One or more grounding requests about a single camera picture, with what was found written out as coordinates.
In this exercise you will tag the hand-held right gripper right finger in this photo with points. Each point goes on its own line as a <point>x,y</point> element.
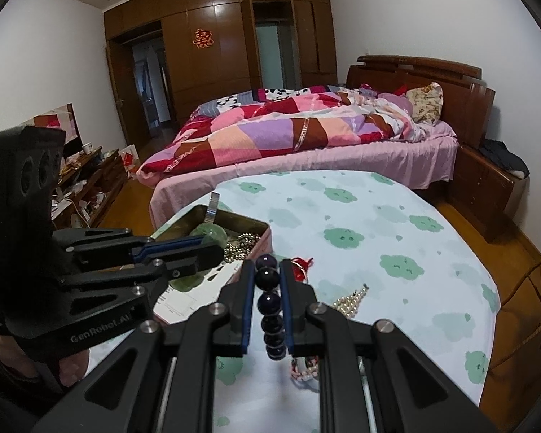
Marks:
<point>289,311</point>

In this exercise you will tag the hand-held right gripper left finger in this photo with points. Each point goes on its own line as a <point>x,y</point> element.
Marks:
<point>247,311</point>

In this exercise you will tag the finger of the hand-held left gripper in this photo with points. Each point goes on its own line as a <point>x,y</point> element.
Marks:
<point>117,240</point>
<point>194,258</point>

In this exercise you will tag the gold tin box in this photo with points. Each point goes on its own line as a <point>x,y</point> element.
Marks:
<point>245,221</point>

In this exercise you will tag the person's left hand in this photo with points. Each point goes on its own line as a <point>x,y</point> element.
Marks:
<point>67,370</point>

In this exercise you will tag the printed paper sheet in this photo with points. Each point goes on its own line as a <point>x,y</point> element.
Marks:
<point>216,277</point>

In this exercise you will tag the green jade bangle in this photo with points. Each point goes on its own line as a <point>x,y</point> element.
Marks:
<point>212,232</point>

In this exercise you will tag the silver metal wristwatch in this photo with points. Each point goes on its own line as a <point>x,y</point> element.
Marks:
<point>213,207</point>

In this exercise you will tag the wooden television cabinet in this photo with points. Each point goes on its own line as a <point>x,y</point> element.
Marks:
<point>103,176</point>

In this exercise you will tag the white red paper bag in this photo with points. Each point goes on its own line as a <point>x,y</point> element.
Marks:
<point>128,158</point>

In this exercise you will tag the white cup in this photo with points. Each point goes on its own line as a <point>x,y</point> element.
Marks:
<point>87,148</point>

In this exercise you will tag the flat screen television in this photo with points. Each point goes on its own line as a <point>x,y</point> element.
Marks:
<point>54,121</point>

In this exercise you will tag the wooden door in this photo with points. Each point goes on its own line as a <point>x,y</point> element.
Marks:
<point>117,94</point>

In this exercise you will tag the patchwork quilt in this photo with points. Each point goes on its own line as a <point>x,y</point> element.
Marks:
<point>270,131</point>

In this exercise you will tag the bed with patchwork quilt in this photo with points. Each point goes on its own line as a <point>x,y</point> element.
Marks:
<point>342,158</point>

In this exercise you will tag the wooden wardrobe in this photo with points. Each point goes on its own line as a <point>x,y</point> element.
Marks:
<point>207,81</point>

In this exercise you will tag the red paper decoration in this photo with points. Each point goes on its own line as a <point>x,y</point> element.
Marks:
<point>203,39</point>

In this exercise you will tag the wooden nightstand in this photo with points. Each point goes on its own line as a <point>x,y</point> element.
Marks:
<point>478,189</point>

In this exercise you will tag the pink pillow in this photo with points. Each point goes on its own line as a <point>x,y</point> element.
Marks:
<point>396,101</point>

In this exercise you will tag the floral pillow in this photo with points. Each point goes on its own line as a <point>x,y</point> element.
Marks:
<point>426,101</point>

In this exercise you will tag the dark clothes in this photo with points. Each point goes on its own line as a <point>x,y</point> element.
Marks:
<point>500,155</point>

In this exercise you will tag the wooden headboard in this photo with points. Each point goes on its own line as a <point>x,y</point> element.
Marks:
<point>469,94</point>

